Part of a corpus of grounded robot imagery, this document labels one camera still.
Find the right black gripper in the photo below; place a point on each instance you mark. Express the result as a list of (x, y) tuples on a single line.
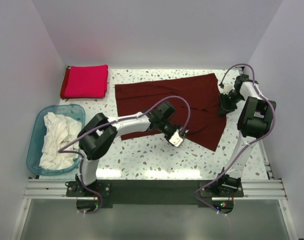
[(225, 108)]

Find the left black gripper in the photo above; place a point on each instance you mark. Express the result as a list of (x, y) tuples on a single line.
[(176, 127)]

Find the dark red t-shirt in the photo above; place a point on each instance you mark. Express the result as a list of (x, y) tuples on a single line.
[(196, 102)]

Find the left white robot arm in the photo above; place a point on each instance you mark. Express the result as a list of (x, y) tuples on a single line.
[(99, 134)]

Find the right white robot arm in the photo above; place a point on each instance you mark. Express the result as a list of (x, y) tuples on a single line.
[(254, 122)]

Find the folded pink red t-shirt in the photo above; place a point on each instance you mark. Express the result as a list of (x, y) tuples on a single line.
[(85, 82)]

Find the crumpled white t-shirt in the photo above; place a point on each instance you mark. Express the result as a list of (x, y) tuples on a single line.
[(61, 130)]

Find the blue plastic basket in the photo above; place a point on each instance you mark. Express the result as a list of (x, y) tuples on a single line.
[(37, 139)]

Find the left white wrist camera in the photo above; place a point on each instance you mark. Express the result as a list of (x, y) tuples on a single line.
[(176, 139)]

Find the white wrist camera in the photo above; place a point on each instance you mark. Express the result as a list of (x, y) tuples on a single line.
[(176, 139), (225, 88)]

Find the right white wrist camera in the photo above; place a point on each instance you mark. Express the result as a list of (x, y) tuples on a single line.
[(225, 88)]

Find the aluminium frame rail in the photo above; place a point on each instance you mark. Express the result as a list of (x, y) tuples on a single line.
[(64, 188)]

